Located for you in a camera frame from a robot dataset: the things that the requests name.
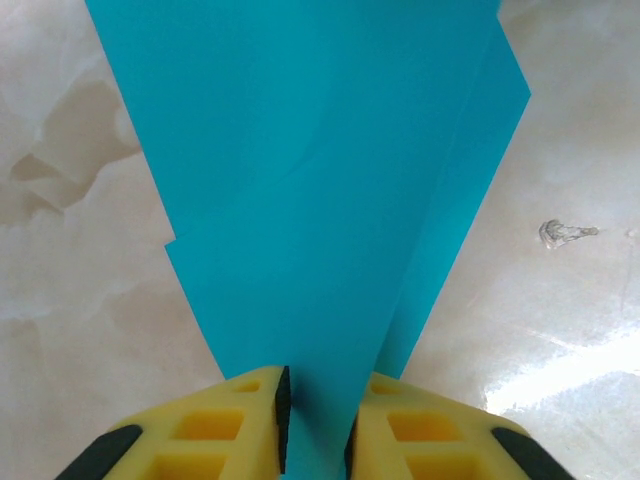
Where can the teal square paper sheet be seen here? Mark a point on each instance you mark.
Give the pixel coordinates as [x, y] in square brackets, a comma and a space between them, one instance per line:
[320, 175]

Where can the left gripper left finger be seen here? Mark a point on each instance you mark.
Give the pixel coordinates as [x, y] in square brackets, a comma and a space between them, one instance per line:
[200, 415]

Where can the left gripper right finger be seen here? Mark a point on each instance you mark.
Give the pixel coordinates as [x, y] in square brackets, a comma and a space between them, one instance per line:
[440, 420]

